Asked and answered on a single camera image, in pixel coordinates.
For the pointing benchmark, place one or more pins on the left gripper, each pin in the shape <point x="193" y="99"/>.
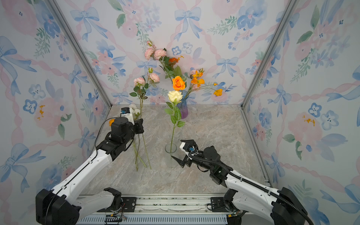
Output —
<point x="138" y="124"/>

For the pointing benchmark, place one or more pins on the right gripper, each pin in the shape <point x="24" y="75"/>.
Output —
<point x="188" y="161"/>

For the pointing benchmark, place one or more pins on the clear glass jar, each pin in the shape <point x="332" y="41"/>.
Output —
<point x="170" y="151"/>

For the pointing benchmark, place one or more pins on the blue purple glass vase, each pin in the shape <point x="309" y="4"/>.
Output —
<point x="183" y="105"/>

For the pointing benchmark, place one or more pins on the small pink rose stem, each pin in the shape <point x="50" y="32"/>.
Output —
<point x="141" y="86"/>

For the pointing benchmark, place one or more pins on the cream yellow rose stem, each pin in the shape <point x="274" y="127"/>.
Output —
<point x="174" y="97"/>

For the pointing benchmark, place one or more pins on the orange poppy stem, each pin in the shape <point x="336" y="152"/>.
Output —
<point x="212" y="86"/>

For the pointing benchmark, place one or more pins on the dark orange gerbera stem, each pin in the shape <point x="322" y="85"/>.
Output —
<point x="174" y="69"/>

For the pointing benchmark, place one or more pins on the pink rose bunch stem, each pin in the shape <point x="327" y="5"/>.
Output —
<point x="158" y="55"/>

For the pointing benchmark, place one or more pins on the white cream rose stem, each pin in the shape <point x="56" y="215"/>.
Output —
<point x="135" y="113"/>

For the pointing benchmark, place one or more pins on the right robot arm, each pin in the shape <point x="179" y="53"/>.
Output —
<point x="280" y="207"/>

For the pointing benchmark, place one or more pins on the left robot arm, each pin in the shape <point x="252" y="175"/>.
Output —
<point x="106" y="152"/>

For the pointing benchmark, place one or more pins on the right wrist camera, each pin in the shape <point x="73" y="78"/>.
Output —
<point x="190" y="151"/>

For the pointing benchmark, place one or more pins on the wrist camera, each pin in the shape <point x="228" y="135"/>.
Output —
<point x="190" y="151"/>
<point x="127" y="112"/>

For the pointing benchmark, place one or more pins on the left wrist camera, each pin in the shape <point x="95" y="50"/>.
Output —
<point x="127" y="112"/>

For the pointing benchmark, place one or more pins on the aluminium rail frame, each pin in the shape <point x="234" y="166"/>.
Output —
<point x="168" y="209"/>

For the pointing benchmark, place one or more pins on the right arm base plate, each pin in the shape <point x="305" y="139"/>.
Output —
<point x="219" y="204"/>

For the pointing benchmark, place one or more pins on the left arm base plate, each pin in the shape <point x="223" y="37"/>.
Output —
<point x="126" y="204"/>

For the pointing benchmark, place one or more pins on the left corner aluminium post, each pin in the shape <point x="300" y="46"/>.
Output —
<point x="63" y="23"/>

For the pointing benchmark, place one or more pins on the corner aluminium post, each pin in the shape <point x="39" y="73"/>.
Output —
<point x="288" y="12"/>
<point x="63" y="23"/>

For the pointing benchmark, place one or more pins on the right corner aluminium post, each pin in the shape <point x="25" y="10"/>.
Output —
<point x="288" y="12"/>

